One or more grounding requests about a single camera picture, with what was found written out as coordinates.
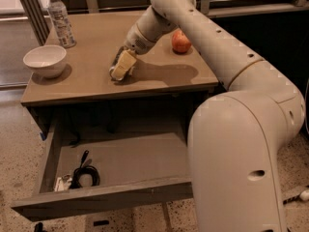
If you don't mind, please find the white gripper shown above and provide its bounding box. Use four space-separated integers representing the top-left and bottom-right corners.
110 23 158 81

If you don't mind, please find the dark redbull can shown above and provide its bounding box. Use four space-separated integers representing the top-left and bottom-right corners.
108 45 135 81

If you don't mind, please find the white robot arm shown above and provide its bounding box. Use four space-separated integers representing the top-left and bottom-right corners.
110 0 305 232

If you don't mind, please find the open grey top drawer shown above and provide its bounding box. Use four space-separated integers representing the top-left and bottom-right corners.
12 112 192 221

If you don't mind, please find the red apple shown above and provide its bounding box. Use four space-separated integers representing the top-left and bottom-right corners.
171 29 191 53

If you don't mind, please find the white ceramic bowl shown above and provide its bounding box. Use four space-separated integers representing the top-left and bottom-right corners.
23 45 67 78

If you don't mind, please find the clear plastic water bottle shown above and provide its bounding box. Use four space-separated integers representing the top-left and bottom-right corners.
47 0 76 48

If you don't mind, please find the small white packet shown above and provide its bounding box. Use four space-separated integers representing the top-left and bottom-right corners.
54 175 72 191

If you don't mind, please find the white power strip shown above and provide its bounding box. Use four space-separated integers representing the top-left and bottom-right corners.
283 186 309 205

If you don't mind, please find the coiled black cable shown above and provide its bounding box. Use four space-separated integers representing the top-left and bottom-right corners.
70 150 101 189

